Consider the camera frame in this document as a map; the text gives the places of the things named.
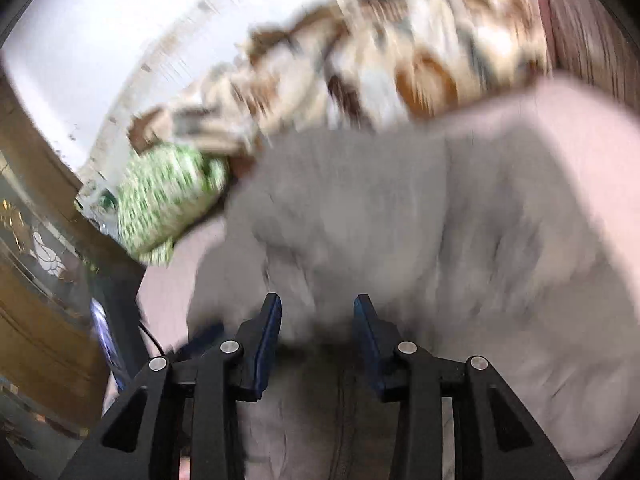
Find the green patterned pillow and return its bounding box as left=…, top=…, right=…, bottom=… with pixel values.
left=117, top=141, right=231, bottom=267

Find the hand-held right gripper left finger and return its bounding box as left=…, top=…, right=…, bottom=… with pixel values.
left=59, top=292, right=283, bottom=480

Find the wooden door with glass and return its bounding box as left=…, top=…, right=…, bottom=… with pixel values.
left=0, top=67, right=146, bottom=431

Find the leaf print blanket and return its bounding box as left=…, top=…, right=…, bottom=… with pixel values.
left=127, top=0, right=553, bottom=158

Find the olive hooded puffer jacket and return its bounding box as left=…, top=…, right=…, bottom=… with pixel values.
left=187, top=122, right=640, bottom=480

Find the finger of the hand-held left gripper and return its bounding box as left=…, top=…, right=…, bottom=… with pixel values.
left=172, top=321, right=226, bottom=361

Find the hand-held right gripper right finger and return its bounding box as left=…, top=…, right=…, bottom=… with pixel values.
left=352, top=294, right=576, bottom=480

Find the floral plastic bag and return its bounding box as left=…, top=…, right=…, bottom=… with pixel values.
left=75, top=180, right=121, bottom=226

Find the striped floral cushion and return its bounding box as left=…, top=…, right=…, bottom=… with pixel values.
left=532, top=0, right=636, bottom=106

